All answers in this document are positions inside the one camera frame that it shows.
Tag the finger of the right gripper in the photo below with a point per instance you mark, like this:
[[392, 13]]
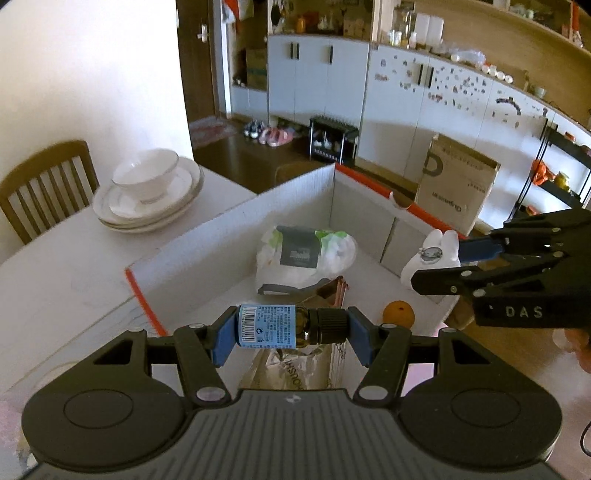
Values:
[[478, 249], [456, 281]]

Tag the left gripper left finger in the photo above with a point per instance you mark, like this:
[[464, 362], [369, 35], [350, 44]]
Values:
[[197, 351]]

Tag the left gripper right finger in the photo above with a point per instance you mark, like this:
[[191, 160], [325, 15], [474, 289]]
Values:
[[387, 351]]

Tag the white plastic wrap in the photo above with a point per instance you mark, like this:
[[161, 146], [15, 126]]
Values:
[[431, 258]]

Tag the orange tangerine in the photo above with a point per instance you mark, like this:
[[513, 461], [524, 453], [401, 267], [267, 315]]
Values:
[[399, 313]]

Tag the small brown labelled bottle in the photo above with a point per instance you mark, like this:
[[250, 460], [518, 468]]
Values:
[[290, 326]]

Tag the white plastic tissue pack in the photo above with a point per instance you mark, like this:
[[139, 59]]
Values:
[[295, 259]]

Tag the right hand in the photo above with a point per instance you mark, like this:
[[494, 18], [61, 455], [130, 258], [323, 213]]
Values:
[[577, 342]]

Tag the brown paper bag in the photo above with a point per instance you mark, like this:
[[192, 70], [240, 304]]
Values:
[[456, 182]]

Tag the red cardboard box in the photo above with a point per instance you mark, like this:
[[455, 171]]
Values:
[[198, 275]]

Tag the stacked white plates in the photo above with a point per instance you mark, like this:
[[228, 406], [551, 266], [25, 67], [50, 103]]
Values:
[[123, 212]]

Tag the black shoe rack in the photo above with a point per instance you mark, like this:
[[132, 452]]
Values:
[[333, 141]]

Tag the white bowl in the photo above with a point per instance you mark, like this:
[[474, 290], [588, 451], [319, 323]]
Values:
[[147, 176]]

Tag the red patterned doormat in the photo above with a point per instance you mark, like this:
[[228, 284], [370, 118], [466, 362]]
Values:
[[210, 130]]

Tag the brown wooden chair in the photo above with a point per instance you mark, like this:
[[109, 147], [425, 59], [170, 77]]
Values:
[[47, 188]]

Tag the pink shoes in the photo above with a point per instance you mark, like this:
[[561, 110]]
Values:
[[275, 137]]

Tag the white wall cabinet unit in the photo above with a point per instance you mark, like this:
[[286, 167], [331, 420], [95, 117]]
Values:
[[482, 76]]

